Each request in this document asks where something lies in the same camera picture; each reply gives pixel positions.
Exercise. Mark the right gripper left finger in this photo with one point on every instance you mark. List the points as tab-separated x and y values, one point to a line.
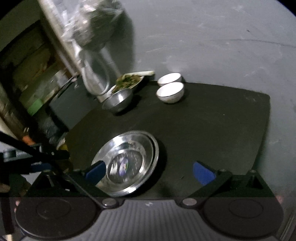
95	173

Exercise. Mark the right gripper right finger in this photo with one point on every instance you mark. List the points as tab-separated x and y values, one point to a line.
203	174

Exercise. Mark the large steel plate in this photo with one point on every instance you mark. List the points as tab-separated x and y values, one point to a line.
120	191

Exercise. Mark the white ceramic bowl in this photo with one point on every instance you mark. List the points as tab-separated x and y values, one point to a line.
169	78
171	92

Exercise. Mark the left hand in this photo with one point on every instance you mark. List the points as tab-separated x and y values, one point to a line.
17	203

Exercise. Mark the steel mixing bowl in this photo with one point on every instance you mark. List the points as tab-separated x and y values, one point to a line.
118	101

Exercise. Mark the white plate with stir-fry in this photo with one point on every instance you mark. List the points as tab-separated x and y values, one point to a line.
126	81

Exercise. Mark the white leek stalk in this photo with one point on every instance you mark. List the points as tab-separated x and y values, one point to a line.
142	73

